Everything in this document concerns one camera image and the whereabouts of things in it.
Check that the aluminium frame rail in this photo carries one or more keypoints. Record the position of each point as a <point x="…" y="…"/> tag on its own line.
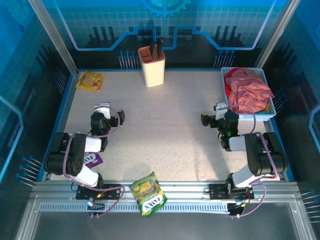
<point x="185" y="190"/>

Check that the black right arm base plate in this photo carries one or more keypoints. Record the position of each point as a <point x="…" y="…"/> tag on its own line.
<point x="217" y="191"/>

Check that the aluminium frame post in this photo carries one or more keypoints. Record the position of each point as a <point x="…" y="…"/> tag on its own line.
<point x="275" y="35"/>
<point x="57" y="37"/>

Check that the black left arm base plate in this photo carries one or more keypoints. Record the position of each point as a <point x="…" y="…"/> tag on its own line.
<point x="112" y="192"/>

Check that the yellow t-shirt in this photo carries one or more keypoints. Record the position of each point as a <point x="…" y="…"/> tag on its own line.
<point x="267" y="108"/>

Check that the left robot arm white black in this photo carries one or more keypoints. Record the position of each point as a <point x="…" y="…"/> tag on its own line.
<point x="75" y="155"/>

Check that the small black controller board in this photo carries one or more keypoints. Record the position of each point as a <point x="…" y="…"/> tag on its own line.
<point x="96" y="207"/>
<point x="236" y="210"/>

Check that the white plastic mesh basket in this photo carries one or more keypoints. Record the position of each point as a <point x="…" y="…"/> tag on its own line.
<point x="260" y="117"/>

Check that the teal t-shirt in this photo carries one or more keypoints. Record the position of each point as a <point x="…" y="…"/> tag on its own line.
<point x="262" y="113"/>

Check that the beige knife block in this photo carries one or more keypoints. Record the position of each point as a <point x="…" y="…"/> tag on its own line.
<point x="152" y="72"/>

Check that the yellow snack bag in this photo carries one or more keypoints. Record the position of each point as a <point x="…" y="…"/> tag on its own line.
<point x="90" y="81"/>

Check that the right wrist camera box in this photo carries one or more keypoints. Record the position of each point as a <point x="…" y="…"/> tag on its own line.
<point x="221" y="111"/>

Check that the green candy bag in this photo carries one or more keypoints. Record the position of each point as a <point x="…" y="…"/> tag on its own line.
<point x="147" y="192"/>

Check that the pink t-shirt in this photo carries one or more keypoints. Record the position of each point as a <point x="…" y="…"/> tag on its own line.
<point x="247" y="90"/>

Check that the purple candy bag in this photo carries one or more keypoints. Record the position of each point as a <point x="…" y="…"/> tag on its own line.
<point x="93" y="160"/>

